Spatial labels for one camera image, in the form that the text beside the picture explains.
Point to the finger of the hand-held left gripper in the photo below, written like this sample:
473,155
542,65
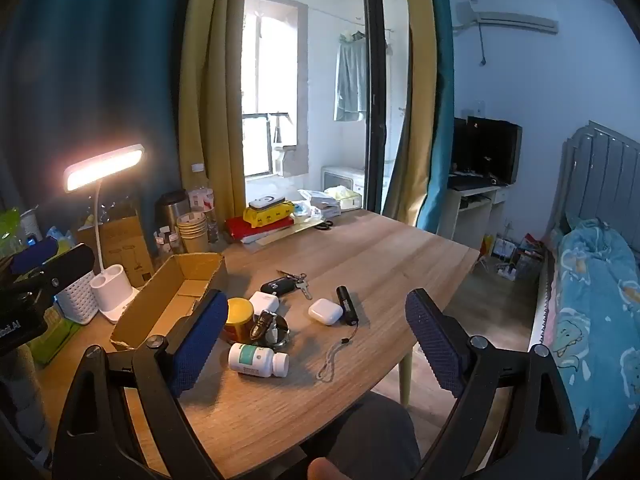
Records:
35,255
72,265

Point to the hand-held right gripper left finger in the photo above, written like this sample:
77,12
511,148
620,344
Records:
200,340

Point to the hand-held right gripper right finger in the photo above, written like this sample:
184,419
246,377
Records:
435,345

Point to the yellow lid red can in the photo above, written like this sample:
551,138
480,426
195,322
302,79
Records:
239,317

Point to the white pill bottle green label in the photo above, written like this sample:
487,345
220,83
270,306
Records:
255,360

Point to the cardboard box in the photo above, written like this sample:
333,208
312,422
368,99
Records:
150,305

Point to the white power adapter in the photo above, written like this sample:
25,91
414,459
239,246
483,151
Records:
264,302

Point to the metal keys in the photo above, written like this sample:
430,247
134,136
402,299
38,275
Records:
302,287

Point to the white earbuds case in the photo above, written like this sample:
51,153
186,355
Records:
325,310

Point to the person's left forearm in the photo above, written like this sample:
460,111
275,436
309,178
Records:
17,390

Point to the blue tissue pack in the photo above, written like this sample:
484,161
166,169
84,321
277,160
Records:
60,237

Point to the green plastic packet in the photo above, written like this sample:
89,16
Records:
50,340

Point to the white woven plastic basket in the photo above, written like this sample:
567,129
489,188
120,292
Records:
75,297

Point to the white desk lamp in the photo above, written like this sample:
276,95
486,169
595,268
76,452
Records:
112,290

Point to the brown lamp packaging box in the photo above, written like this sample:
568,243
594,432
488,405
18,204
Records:
122,240

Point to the glass jar with floral print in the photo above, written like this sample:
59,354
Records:
167,242

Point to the stack of brown paper cups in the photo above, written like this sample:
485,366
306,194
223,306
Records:
194,235

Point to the person's leg in dark shorts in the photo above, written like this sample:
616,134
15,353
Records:
370,435

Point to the steel thermos cup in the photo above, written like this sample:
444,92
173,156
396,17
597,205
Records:
171,210

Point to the floor clutter of bags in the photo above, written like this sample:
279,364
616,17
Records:
515,257

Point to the red flat package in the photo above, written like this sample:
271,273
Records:
250,227

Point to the yellow wipes packet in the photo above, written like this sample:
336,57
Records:
270,215

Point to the clear water bottle red label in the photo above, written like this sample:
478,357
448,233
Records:
201,195

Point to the white television desk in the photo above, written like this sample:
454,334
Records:
475,205

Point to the small white and black device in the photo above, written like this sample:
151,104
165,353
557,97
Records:
266,201

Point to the black scissors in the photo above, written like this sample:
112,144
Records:
324,225

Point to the white plastic bags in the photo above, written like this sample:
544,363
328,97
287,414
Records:
320,202

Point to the black television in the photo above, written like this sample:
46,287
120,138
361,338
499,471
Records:
487,147

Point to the dark blue curtain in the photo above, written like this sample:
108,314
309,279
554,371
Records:
100,60

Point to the teal curtain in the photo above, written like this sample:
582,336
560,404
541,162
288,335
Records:
442,135

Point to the yellow curtain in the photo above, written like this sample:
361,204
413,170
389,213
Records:
425,85
210,85

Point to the grey bed headboard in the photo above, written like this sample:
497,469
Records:
600,175

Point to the hanging grey garment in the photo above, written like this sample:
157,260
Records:
350,80

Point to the white air conditioner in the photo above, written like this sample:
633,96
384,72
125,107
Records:
505,12

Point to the black sliding door frame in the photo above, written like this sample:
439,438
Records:
375,85

